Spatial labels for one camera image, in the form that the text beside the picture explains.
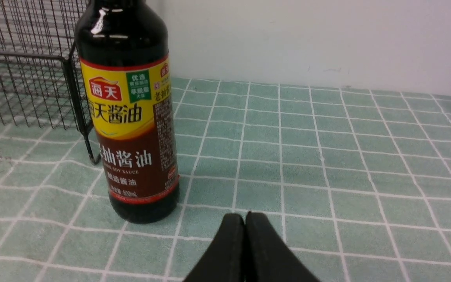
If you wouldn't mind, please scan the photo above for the black wire mesh shelf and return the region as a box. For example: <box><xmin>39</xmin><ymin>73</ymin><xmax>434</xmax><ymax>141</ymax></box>
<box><xmin>0</xmin><ymin>0</ymin><xmax>100</xmax><ymax>165</ymax></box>

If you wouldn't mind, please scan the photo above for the green checkered tablecloth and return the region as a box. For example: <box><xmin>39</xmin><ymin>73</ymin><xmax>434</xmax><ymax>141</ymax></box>
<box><xmin>0</xmin><ymin>78</ymin><xmax>451</xmax><ymax>282</ymax></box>

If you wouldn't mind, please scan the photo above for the dark soy sauce bottle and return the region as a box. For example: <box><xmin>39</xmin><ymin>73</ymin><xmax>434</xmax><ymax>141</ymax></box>
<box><xmin>75</xmin><ymin>0</ymin><xmax>179</xmax><ymax>224</ymax></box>

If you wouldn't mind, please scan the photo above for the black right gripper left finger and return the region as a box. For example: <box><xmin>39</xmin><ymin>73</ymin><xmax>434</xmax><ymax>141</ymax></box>
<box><xmin>184</xmin><ymin>213</ymin><xmax>245</xmax><ymax>282</ymax></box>

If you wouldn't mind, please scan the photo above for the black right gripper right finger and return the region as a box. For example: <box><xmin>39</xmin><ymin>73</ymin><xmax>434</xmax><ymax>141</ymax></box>
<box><xmin>245</xmin><ymin>212</ymin><xmax>319</xmax><ymax>282</ymax></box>

